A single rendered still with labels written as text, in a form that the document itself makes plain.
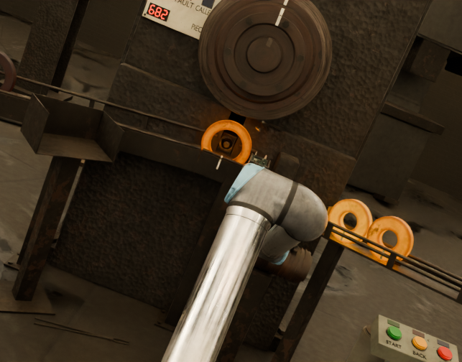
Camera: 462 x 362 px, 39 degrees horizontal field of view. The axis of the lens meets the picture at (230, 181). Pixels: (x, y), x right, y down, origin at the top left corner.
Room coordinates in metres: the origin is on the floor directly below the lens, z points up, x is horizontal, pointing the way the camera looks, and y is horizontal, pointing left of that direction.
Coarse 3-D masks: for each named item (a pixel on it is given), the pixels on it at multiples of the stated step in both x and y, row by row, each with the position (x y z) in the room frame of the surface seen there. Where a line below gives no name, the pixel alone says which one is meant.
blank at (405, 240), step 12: (384, 216) 2.16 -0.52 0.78; (372, 228) 2.17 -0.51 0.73; (384, 228) 2.15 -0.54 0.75; (396, 228) 2.13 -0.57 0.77; (408, 228) 2.12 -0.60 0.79; (372, 240) 2.16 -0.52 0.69; (408, 240) 2.10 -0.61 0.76; (372, 252) 2.15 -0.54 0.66; (384, 252) 2.13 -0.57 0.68; (408, 252) 2.10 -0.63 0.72
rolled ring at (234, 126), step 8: (224, 120) 2.39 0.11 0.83; (208, 128) 2.37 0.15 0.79; (216, 128) 2.37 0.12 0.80; (224, 128) 2.37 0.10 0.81; (232, 128) 2.37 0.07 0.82; (240, 128) 2.37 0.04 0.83; (208, 136) 2.37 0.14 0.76; (240, 136) 2.37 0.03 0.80; (248, 136) 2.37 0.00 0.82; (208, 144) 2.37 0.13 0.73; (248, 144) 2.37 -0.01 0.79; (248, 152) 2.37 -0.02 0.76; (240, 160) 2.37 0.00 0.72
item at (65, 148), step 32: (32, 96) 2.09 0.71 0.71; (32, 128) 2.02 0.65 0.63; (64, 128) 2.19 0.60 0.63; (96, 128) 2.26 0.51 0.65; (64, 160) 2.08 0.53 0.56; (96, 160) 2.07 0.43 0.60; (64, 192) 2.10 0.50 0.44; (32, 256) 2.08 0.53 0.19; (0, 288) 2.11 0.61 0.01; (32, 288) 2.10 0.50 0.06
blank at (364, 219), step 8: (344, 200) 2.24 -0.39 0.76; (352, 200) 2.23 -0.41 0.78; (336, 208) 2.25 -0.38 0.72; (344, 208) 2.24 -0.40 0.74; (352, 208) 2.22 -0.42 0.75; (360, 208) 2.21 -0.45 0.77; (368, 208) 2.22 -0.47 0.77; (328, 216) 2.26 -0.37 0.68; (336, 216) 2.24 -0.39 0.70; (360, 216) 2.20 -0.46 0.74; (368, 216) 2.19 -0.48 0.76; (360, 224) 2.19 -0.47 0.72; (368, 224) 2.18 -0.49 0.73; (344, 232) 2.22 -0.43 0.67; (360, 232) 2.19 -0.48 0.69; (344, 240) 2.21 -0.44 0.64; (360, 240) 2.18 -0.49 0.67
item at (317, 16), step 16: (224, 0) 2.35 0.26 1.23; (304, 0) 2.36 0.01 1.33; (208, 16) 2.34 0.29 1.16; (320, 16) 2.36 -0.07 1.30; (208, 32) 2.35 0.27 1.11; (320, 32) 2.36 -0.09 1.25; (208, 80) 2.35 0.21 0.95; (320, 80) 2.36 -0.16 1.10; (224, 96) 2.35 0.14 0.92; (304, 96) 2.36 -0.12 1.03; (240, 112) 2.35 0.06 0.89; (256, 112) 2.36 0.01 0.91; (272, 112) 2.36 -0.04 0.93; (288, 112) 2.36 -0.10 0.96
